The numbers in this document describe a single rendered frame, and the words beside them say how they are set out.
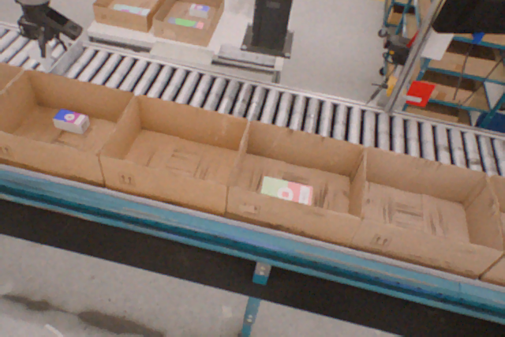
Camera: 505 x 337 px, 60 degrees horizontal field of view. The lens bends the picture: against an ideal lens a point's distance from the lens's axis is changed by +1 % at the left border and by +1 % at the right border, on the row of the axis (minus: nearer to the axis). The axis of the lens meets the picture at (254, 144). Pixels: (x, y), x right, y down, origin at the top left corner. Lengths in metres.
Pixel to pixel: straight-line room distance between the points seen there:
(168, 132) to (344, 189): 0.66
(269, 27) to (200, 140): 0.85
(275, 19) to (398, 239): 1.26
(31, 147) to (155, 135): 0.40
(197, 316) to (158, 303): 0.19
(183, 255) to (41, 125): 0.68
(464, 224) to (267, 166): 0.68
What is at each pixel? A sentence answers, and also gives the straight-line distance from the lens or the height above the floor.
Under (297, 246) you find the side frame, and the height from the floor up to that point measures 0.91.
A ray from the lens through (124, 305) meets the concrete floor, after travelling 2.24.
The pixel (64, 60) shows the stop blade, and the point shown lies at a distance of 2.15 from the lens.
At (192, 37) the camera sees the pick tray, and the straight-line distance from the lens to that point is 2.25.
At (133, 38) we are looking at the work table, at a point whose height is 0.75.
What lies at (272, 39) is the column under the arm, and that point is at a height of 0.82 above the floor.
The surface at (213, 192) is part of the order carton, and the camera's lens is 1.29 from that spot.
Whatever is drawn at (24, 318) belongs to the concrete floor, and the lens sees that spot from 2.32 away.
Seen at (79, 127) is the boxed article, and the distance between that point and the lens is 1.62.
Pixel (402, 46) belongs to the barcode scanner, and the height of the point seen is 1.07.
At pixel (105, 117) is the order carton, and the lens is 1.67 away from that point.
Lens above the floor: 2.04
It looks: 47 degrees down
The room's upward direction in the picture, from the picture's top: 9 degrees clockwise
